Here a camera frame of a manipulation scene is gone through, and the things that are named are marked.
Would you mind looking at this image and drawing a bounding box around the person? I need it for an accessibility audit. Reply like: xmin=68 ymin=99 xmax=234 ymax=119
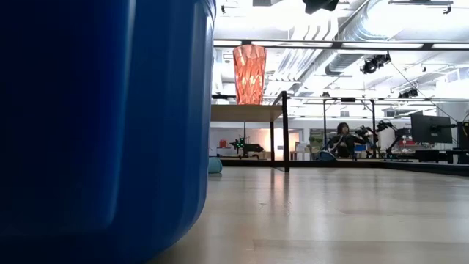
xmin=327 ymin=122 xmax=367 ymax=159

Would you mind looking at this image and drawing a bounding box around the black aluminium table frame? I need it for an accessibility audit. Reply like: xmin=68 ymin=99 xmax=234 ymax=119
xmin=211 ymin=38 xmax=469 ymax=177

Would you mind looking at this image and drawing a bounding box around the small robot with green lights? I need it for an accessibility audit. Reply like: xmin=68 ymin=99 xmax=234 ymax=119
xmin=229 ymin=137 xmax=265 ymax=157

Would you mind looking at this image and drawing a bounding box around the orange faceted translucent cup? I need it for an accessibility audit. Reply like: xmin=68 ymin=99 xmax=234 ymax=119
xmin=232 ymin=44 xmax=267 ymax=106

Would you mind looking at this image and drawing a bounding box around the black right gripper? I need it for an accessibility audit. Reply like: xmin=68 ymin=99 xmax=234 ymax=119
xmin=303 ymin=0 xmax=340 ymax=15

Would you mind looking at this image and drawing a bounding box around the black background rig frame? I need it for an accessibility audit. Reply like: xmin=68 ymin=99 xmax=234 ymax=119
xmin=320 ymin=96 xmax=378 ymax=159

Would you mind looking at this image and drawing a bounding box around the black desk monitor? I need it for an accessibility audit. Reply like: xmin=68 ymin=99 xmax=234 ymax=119
xmin=456 ymin=120 xmax=469 ymax=150
xmin=410 ymin=114 xmax=454 ymax=144

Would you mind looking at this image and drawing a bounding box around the blue plastic cup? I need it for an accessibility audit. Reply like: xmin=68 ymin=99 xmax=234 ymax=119
xmin=0 ymin=0 xmax=217 ymax=264

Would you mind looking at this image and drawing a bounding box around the wooden shelf with black frame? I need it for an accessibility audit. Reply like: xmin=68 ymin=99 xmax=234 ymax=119
xmin=210 ymin=90 xmax=290 ymax=173

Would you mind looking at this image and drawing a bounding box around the teal cloth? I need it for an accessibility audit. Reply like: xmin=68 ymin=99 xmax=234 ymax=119
xmin=207 ymin=156 xmax=224 ymax=175

